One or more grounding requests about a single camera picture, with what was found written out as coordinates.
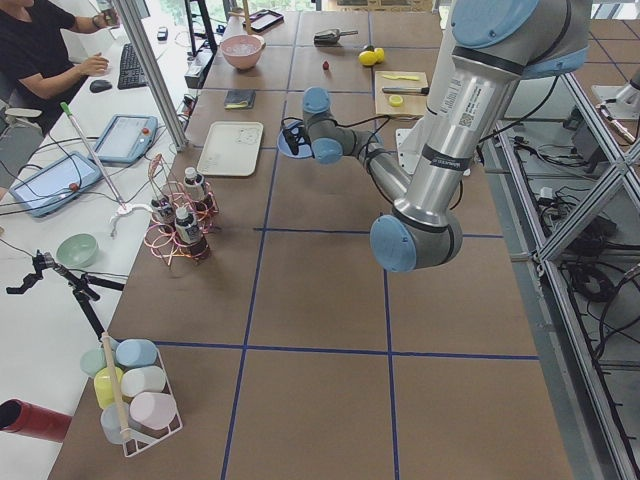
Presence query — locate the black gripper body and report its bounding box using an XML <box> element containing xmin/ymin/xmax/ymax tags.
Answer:
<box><xmin>282</xmin><ymin>125</ymin><xmax>306</xmax><ymax>148</ymax></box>

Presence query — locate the blue round plate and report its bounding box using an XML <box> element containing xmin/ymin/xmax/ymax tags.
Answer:
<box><xmin>277</xmin><ymin>132</ymin><xmax>312</xmax><ymax>159</ymax></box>

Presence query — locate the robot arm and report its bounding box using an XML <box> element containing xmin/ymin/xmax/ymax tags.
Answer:
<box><xmin>591</xmin><ymin>70</ymin><xmax>639</xmax><ymax>120</ymax></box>

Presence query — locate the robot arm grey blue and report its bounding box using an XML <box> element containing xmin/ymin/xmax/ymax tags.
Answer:
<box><xmin>302</xmin><ymin>1</ymin><xmax>592</xmax><ymax>272</ymax></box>

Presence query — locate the cream bear tray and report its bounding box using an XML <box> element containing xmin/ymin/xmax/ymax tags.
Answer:
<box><xmin>196</xmin><ymin>121</ymin><xmax>264</xmax><ymax>177</ymax></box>

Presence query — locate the grey folded cloth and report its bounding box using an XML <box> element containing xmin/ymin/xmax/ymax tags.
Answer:
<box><xmin>224</xmin><ymin>89</ymin><xmax>256</xmax><ymax>110</ymax></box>

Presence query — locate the pink bowl with ice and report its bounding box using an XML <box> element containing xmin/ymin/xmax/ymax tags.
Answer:
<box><xmin>220</xmin><ymin>34</ymin><xmax>266</xmax><ymax>70</ymax></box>

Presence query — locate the grey metal scoop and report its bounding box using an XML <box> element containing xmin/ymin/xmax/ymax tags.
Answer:
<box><xmin>313</xmin><ymin>29</ymin><xmax>358</xmax><ymax>46</ymax></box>

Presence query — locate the yellow whole lemon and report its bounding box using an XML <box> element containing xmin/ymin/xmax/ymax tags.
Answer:
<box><xmin>358</xmin><ymin>50</ymin><xmax>378</xmax><ymax>67</ymax></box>

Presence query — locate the half lemon slice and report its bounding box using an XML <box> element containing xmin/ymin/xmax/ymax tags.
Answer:
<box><xmin>388</xmin><ymin>94</ymin><xmax>404</xmax><ymax>107</ymax></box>

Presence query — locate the wooden cutting board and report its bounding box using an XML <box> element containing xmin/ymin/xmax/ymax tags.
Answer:
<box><xmin>374</xmin><ymin>71</ymin><xmax>429</xmax><ymax>117</ymax></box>

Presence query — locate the back dark drink bottle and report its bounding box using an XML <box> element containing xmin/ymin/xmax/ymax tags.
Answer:
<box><xmin>184</xmin><ymin>167</ymin><xmax>213</xmax><ymax>212</ymax></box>

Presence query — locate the dark drink bottle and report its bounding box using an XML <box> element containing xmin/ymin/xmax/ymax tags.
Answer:
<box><xmin>151</xmin><ymin>196</ymin><xmax>175</xmax><ymax>233</ymax></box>
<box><xmin>175</xmin><ymin>206</ymin><xmax>210</xmax><ymax>260</ymax></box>
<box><xmin>184</xmin><ymin>167</ymin><xmax>213</xmax><ymax>212</ymax></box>

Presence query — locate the yellow plastic knife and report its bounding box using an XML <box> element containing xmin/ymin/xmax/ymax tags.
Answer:
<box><xmin>381</xmin><ymin>74</ymin><xmax>421</xmax><ymax>81</ymax></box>

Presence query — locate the purple cased tablet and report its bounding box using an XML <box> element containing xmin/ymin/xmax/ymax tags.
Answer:
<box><xmin>249</xmin><ymin>9</ymin><xmax>284</xmax><ymax>33</ymax></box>

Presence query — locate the front dark drink bottle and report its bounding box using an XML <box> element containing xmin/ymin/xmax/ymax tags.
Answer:
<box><xmin>175</xmin><ymin>206</ymin><xmax>210</xmax><ymax>260</ymax></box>

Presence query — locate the wooden paper towel stand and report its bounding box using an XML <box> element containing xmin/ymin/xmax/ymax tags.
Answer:
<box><xmin>221</xmin><ymin>0</ymin><xmax>251</xmax><ymax>42</ymax></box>

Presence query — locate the left dark drink bottle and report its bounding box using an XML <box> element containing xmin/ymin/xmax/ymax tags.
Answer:
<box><xmin>151</xmin><ymin>196</ymin><xmax>175</xmax><ymax>233</ymax></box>

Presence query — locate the far blue teach pendant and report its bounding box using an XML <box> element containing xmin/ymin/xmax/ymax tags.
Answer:
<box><xmin>94</xmin><ymin>114</ymin><xmax>159</xmax><ymax>165</ymax></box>

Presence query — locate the blue teach pendant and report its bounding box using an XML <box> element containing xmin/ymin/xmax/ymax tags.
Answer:
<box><xmin>94</xmin><ymin>114</ymin><xmax>159</xmax><ymax>165</ymax></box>
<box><xmin>9</xmin><ymin>151</ymin><xmax>103</xmax><ymax>217</ymax></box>

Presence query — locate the black keyboard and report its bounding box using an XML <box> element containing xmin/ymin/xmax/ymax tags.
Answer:
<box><xmin>117</xmin><ymin>43</ymin><xmax>147</xmax><ymax>90</ymax></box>

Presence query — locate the white reacher grabber stick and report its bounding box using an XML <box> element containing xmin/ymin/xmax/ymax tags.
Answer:
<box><xmin>60</xmin><ymin>102</ymin><xmax>153</xmax><ymax>238</ymax></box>

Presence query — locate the black computer mouse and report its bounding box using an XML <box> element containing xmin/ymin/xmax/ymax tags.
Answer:
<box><xmin>89</xmin><ymin>80</ymin><xmax>112</xmax><ymax>93</ymax></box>

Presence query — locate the mint green bowl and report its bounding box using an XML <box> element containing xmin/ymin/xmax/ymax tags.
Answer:
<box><xmin>56</xmin><ymin>233</ymin><xmax>99</xmax><ymax>268</ymax></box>

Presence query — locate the black mini tripod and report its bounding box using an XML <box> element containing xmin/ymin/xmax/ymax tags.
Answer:
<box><xmin>6</xmin><ymin>251</ymin><xmax>125</xmax><ymax>339</ymax></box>

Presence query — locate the near blue teach pendant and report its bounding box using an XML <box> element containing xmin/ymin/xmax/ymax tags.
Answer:
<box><xmin>9</xmin><ymin>151</ymin><xmax>103</xmax><ymax>217</ymax></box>

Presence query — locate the light blue cup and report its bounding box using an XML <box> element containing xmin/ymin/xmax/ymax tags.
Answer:
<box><xmin>116</xmin><ymin>339</ymin><xmax>158</xmax><ymax>369</ymax></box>

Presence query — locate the seated person black shirt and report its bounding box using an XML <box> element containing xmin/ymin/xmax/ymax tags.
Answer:
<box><xmin>1</xmin><ymin>1</ymin><xmax>117</xmax><ymax>133</ymax></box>

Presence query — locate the white cup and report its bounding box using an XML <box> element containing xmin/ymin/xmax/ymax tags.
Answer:
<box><xmin>121</xmin><ymin>365</ymin><xmax>166</xmax><ymax>398</ymax></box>

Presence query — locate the mint green cup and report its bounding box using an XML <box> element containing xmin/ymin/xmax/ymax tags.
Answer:
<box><xmin>80</xmin><ymin>347</ymin><xmax>107</xmax><ymax>378</ymax></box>

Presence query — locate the pink cup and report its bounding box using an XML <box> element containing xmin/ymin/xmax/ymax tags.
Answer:
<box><xmin>129</xmin><ymin>392</ymin><xmax>177</xmax><ymax>430</ymax></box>

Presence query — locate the yellow cup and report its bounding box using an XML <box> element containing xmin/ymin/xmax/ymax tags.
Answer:
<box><xmin>93</xmin><ymin>367</ymin><xmax>115</xmax><ymax>410</ymax></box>

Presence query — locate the pale blue bottom cup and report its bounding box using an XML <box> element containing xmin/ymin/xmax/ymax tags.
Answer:
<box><xmin>100</xmin><ymin>403</ymin><xmax>124</xmax><ymax>445</ymax></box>

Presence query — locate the red cylinder tube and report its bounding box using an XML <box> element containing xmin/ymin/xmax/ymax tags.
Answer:
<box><xmin>1</xmin><ymin>399</ymin><xmax>72</xmax><ymax>443</ymax></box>

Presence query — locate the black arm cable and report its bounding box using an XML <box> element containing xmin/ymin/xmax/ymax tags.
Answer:
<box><xmin>282</xmin><ymin>74</ymin><xmax>559</xmax><ymax>166</ymax></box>

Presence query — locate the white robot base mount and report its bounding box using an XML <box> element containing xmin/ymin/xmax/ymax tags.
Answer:
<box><xmin>395</xmin><ymin>111</ymin><xmax>435</xmax><ymax>175</ymax></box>

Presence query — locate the copper wire bottle rack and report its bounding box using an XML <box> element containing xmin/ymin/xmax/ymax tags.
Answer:
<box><xmin>144</xmin><ymin>154</ymin><xmax>219</xmax><ymax>265</ymax></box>

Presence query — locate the aluminium frame post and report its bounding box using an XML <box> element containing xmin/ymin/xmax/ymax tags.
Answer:
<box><xmin>114</xmin><ymin>0</ymin><xmax>188</xmax><ymax>152</ymax></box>

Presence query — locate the wooden rack handle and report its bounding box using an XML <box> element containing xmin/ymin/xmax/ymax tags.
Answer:
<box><xmin>101</xmin><ymin>331</ymin><xmax>132</xmax><ymax>444</ymax></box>

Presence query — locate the white wire cup rack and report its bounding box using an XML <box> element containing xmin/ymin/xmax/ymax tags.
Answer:
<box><xmin>111</xmin><ymin>338</ymin><xmax>183</xmax><ymax>458</ymax></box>

